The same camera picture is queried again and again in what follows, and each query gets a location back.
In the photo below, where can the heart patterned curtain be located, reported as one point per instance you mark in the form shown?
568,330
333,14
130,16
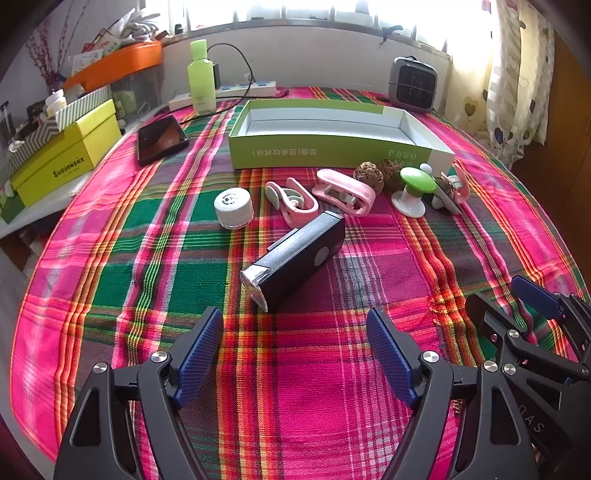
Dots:
508,92

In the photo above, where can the white bottle cap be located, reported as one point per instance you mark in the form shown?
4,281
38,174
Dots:
233,207

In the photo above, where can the stack of paper cards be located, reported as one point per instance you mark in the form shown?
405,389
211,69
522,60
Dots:
92,55

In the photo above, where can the black flashlight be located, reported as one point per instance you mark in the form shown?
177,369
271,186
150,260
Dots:
295,258

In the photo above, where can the green cardboard box tray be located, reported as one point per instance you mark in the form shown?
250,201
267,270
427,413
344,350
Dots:
323,147

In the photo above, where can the grey zigzag striped box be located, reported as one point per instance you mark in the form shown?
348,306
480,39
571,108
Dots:
78,104

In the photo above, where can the white gloves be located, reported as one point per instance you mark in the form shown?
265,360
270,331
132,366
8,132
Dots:
138,23

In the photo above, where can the pink clip with white jaws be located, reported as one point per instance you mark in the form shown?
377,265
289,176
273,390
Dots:
295,212

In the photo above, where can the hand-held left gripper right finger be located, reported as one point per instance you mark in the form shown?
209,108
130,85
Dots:
390,355

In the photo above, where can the black windowsill clip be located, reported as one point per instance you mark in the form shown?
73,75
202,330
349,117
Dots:
385,33

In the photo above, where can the clear storage box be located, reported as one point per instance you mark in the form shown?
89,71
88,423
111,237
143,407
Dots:
134,90

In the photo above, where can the yellow cardboard box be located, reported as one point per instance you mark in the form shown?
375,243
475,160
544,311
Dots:
60,161

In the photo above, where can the brown wooden cabinet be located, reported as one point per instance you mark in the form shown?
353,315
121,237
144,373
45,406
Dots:
570,115

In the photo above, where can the small white bottle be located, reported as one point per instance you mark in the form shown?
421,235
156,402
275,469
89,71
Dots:
55,104

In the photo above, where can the grey space heater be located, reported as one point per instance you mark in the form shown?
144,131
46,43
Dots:
413,85

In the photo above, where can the black white small device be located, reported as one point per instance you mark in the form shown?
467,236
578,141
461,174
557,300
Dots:
455,191

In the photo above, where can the white power strip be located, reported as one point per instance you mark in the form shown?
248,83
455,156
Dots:
249,88

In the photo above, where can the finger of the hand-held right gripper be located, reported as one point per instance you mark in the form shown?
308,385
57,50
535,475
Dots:
482,316
535,295

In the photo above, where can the window with metal bars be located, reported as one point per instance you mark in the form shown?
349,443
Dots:
277,14

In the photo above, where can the brown walnut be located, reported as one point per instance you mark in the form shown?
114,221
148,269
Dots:
392,177
369,175

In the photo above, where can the orange plastic lid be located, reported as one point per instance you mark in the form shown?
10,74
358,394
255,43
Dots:
120,62

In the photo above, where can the green lotion bottle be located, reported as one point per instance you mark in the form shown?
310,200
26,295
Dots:
202,83

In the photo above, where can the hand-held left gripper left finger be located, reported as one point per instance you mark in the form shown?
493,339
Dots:
201,355

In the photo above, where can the dried flower branches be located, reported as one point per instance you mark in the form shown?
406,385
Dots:
44,60

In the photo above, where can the black smartphone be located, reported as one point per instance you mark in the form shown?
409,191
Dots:
161,138

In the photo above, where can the green mushroom suction hook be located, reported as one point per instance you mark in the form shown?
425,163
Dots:
415,177

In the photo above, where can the black charger adapter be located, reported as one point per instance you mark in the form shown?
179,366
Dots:
217,74

